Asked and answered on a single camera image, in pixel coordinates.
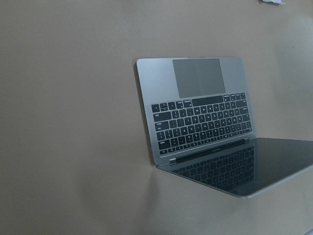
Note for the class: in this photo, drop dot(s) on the grey laptop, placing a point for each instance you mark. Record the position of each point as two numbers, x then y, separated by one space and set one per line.
201 127

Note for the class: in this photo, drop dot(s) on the white crumpled paper scrap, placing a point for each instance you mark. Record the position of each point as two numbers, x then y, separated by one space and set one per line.
274 1

